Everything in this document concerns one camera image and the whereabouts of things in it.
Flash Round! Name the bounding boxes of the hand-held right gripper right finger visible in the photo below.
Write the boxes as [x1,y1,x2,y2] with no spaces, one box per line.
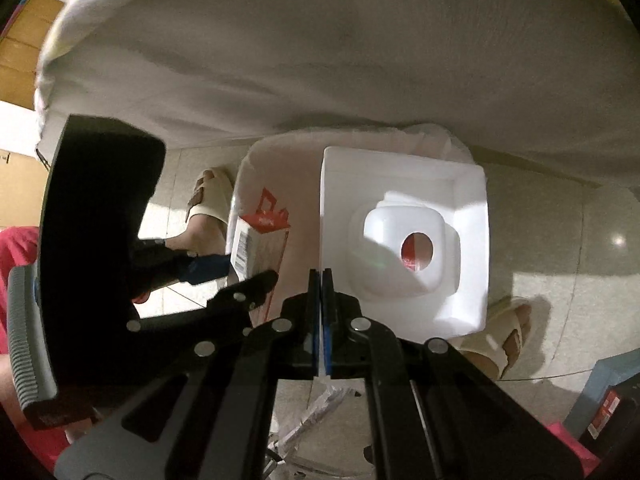
[322,269,596,480]

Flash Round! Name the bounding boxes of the white tray box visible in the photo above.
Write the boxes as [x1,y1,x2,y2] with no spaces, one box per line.
[318,146,490,341]

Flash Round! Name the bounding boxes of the red white carton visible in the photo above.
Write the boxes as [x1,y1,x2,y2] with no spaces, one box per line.
[227,187,293,323]

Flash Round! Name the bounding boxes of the person's right sandalled foot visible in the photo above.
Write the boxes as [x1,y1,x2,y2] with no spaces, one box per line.
[457,297,538,381]

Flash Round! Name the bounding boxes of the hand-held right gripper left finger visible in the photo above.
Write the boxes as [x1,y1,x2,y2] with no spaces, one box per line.
[52,269,320,480]

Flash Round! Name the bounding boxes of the black red box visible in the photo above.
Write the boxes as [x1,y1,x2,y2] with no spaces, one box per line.
[585,380,640,441]

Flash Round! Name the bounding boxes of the bed with ring-print sheet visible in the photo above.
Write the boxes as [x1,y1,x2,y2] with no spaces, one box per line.
[35,0,640,191]

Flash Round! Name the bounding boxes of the yellow wooden wardrobe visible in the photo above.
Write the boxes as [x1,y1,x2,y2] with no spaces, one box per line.
[0,0,66,111]

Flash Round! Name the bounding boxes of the person's left sandalled foot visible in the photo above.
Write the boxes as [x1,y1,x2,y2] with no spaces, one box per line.
[165,167,236,261]

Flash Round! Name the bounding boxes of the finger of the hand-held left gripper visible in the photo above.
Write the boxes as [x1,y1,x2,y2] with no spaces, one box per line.
[126,269,280,347]
[131,239,232,304]

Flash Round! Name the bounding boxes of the clear plastic wrapper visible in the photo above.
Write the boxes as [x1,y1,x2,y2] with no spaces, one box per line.
[267,375,373,480]

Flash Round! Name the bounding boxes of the brown cardboard box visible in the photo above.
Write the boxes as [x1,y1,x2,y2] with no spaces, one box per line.
[0,147,48,231]

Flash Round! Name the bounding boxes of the blue storage box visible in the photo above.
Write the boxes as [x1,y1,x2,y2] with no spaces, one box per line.
[565,352,640,441]

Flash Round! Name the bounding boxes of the person's sandalled foot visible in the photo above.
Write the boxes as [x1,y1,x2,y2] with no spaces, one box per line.
[457,297,538,381]
[165,167,236,261]

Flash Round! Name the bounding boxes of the person's red shorts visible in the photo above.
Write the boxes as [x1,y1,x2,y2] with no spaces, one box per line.
[0,225,601,480]

